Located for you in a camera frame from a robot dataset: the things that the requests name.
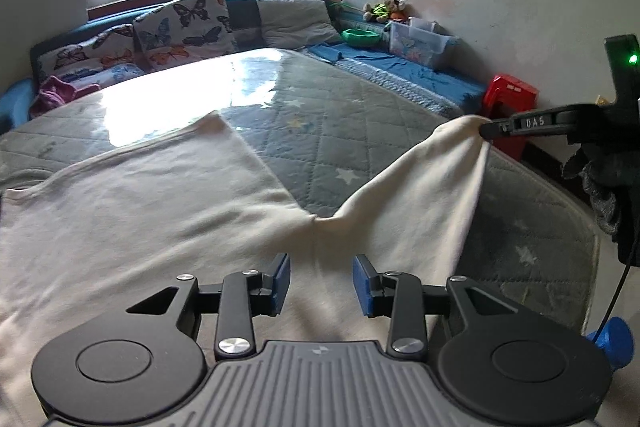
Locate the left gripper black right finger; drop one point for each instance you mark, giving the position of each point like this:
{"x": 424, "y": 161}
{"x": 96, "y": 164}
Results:
{"x": 493, "y": 357}

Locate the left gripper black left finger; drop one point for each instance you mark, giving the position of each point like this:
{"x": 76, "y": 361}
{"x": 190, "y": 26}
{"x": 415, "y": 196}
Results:
{"x": 127, "y": 367}

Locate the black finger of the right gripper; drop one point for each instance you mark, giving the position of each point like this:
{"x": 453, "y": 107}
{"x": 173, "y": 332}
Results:
{"x": 571, "y": 120}

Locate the cream white garment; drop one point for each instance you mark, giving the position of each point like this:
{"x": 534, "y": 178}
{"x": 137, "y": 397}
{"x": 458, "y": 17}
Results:
{"x": 111, "y": 230}

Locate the red plastic stool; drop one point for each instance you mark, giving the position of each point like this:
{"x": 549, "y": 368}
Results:
{"x": 505, "y": 96}

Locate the blue knitted sofa blanket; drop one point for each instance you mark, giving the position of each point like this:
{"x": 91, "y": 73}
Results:
{"x": 448, "y": 93}

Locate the clear plastic storage box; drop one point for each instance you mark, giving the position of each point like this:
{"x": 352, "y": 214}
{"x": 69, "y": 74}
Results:
{"x": 415, "y": 44}

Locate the colourful plush toys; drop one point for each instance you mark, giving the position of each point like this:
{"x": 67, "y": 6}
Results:
{"x": 386, "y": 11}

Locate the green plastic basin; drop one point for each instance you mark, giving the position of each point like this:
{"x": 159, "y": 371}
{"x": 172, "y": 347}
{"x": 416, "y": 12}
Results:
{"x": 360, "y": 38}

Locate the purple cloth on sofa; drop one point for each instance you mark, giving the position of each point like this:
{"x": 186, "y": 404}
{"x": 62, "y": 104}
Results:
{"x": 54, "y": 93}

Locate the grey plain cushion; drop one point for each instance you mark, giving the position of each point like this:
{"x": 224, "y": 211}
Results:
{"x": 293, "y": 24}

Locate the small butterfly print pillow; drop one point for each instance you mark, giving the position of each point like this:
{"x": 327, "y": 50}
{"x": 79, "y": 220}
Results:
{"x": 105, "y": 59}

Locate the large butterfly print pillow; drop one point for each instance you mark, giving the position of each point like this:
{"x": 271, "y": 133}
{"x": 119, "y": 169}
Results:
{"x": 185, "y": 31}

